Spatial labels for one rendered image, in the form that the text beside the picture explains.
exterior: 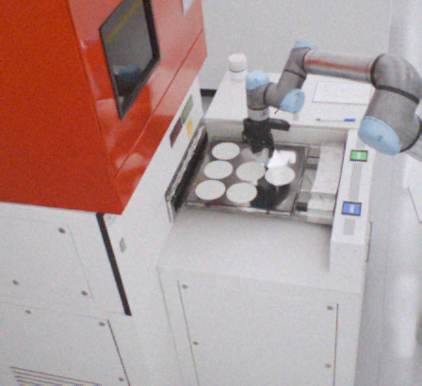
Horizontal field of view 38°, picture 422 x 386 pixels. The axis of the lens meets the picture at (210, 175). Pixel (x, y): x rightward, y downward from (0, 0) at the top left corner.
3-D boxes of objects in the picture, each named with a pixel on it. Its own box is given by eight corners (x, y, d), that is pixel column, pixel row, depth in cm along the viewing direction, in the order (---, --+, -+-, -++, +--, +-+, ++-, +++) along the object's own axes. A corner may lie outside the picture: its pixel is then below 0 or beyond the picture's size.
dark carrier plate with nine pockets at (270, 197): (186, 201, 204) (186, 200, 203) (213, 140, 229) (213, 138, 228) (289, 212, 195) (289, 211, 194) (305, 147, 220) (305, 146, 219)
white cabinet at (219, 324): (187, 406, 244) (155, 267, 193) (241, 235, 315) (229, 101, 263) (352, 439, 227) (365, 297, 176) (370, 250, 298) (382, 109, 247)
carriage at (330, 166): (307, 222, 196) (307, 216, 195) (321, 153, 223) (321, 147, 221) (332, 225, 194) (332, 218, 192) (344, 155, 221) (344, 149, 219)
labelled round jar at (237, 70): (228, 82, 246) (226, 61, 240) (232, 73, 251) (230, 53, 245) (245, 83, 244) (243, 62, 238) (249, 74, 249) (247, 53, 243)
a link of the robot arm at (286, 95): (304, 76, 182) (273, 67, 188) (289, 111, 182) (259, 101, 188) (314, 85, 188) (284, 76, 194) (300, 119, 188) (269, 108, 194)
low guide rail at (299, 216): (187, 208, 212) (186, 201, 210) (189, 204, 213) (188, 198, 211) (334, 224, 199) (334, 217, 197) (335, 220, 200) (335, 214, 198)
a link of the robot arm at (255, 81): (261, 84, 185) (238, 76, 190) (263, 114, 192) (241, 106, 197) (276, 72, 190) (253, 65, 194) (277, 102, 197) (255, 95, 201)
